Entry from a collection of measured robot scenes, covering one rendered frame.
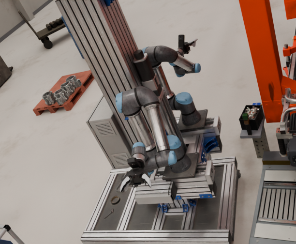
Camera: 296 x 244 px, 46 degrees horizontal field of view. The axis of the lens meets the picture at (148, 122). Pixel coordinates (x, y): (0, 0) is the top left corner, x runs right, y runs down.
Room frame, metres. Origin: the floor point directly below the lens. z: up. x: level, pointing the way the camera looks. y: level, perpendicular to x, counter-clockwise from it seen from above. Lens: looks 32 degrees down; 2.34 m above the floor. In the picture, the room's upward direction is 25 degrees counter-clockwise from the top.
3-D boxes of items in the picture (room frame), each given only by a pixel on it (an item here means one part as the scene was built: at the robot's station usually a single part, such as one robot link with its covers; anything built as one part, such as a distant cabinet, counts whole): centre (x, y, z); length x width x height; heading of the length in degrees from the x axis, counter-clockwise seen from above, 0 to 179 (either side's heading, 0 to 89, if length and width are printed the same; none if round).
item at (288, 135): (1.54, -0.71, 0.93); 0.09 x 0.05 x 0.05; 54
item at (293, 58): (3.17, -1.75, 0.28); 2.47 x 0.09 x 0.22; 144
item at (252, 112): (2.33, -0.82, 0.51); 0.20 x 0.14 x 0.13; 136
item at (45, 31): (9.39, 1.13, 0.55); 1.33 x 0.78 x 1.10; 103
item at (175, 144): (1.79, -0.07, 0.98); 0.13 x 0.12 x 0.14; 75
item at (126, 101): (1.82, 0.05, 1.19); 0.15 x 0.12 x 0.55; 75
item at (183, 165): (1.79, -0.08, 0.87); 0.15 x 0.15 x 0.10
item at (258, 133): (2.37, -0.84, 0.44); 0.43 x 0.17 x 0.03; 144
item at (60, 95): (5.73, 1.08, 0.16); 1.10 x 0.79 x 0.31; 152
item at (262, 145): (2.39, -0.86, 0.21); 0.10 x 0.10 x 0.42; 54
